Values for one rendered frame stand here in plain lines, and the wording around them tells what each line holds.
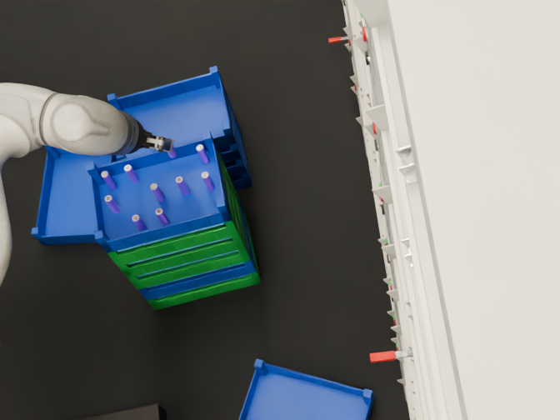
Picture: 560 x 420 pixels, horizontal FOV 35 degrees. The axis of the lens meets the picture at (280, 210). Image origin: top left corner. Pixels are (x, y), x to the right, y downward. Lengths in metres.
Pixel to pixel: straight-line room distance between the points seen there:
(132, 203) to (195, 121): 0.37
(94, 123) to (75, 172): 1.09
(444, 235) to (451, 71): 0.10
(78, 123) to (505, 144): 1.16
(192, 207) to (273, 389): 0.53
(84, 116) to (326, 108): 1.15
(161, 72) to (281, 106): 0.41
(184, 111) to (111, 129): 0.77
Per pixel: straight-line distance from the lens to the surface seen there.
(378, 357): 1.27
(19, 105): 1.68
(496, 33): 0.53
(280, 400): 2.26
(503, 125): 0.50
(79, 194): 2.63
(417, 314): 0.92
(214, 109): 2.36
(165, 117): 2.38
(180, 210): 2.05
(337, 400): 2.25
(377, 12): 0.83
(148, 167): 2.12
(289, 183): 2.48
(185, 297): 2.36
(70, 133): 1.59
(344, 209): 2.43
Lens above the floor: 2.18
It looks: 63 degrees down
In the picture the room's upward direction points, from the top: 19 degrees counter-clockwise
